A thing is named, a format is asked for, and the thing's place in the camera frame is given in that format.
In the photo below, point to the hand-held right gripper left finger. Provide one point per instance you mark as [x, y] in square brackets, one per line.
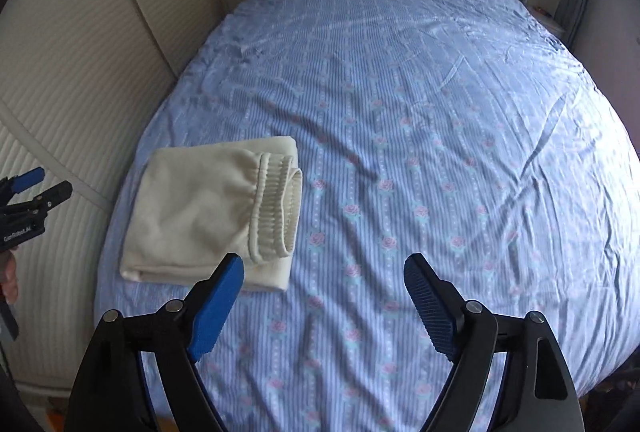
[217, 307]

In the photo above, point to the person's left hand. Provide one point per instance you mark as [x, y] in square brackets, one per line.
[7, 277]

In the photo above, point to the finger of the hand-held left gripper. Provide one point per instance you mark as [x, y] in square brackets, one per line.
[27, 178]
[52, 196]

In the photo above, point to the white nightstand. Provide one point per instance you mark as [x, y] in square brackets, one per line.
[547, 19]

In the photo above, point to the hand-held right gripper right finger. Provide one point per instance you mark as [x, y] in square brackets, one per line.
[432, 307]

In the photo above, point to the cream pants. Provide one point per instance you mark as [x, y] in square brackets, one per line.
[200, 217]

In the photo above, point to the blue floral striped bedsheet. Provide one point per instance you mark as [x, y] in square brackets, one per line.
[425, 136]

